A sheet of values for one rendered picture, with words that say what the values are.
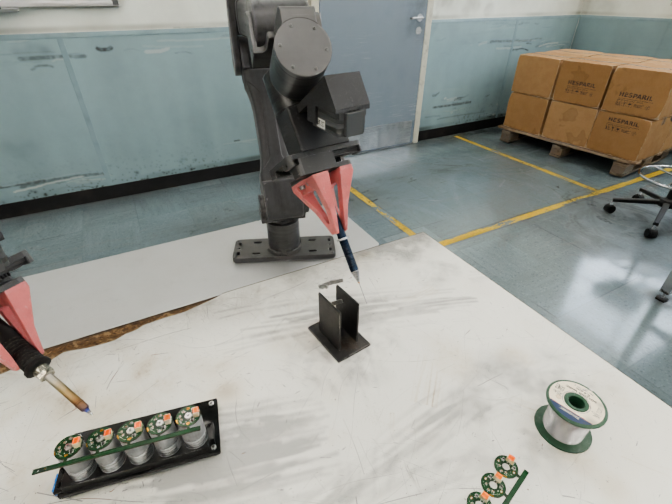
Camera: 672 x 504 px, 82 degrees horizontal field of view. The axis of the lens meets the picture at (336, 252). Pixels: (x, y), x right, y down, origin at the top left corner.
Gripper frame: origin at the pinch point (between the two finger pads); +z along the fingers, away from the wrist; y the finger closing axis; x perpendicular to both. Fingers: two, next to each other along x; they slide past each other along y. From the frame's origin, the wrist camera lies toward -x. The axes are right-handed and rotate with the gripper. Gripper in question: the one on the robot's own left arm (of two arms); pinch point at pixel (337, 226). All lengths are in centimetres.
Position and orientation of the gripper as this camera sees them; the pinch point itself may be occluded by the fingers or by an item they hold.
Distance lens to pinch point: 48.3
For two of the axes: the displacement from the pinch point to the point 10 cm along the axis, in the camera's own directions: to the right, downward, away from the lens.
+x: -4.7, 0.9, 8.8
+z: 3.2, 9.4, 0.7
